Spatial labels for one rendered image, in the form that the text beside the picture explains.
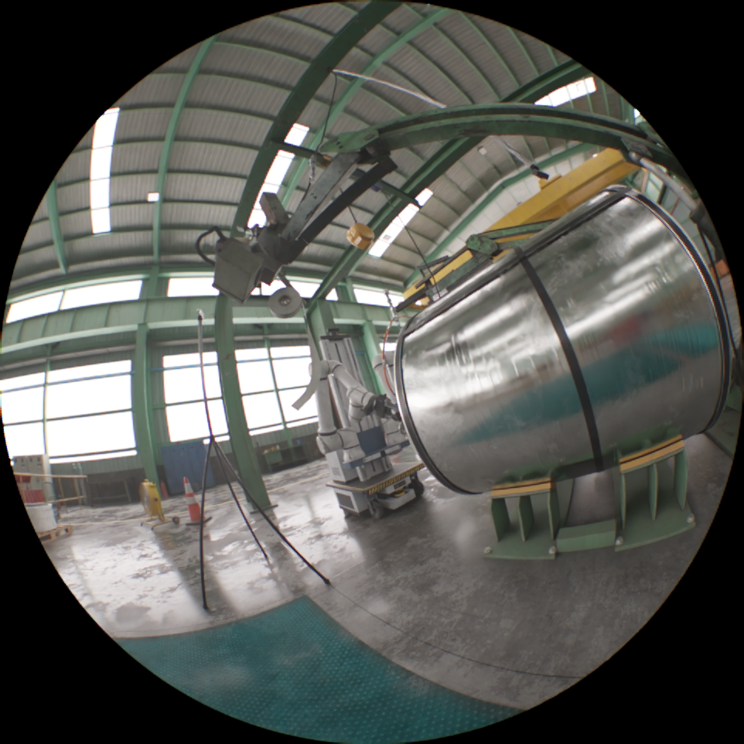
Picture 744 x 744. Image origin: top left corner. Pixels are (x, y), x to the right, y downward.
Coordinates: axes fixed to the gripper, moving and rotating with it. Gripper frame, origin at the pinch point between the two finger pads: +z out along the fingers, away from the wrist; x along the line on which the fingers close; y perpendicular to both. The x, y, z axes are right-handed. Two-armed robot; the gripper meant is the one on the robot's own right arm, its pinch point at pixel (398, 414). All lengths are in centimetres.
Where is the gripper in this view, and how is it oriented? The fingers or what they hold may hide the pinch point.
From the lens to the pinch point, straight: 128.1
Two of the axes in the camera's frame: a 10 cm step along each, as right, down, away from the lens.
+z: 8.0, 3.2, -5.0
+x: 0.5, 8.0, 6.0
